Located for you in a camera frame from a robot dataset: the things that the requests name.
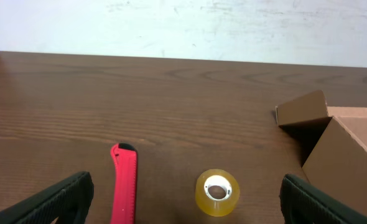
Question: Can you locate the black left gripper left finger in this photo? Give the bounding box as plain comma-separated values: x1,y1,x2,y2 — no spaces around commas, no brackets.
0,171,94,224

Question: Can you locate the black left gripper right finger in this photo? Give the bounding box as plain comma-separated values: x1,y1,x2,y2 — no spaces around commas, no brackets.
279,174,367,224

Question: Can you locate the brown cardboard box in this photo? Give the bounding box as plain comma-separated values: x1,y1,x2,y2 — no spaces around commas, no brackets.
276,90,367,216

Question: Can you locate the yellow clear tape roll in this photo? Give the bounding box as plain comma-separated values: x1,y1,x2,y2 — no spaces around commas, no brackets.
195,169,240,217

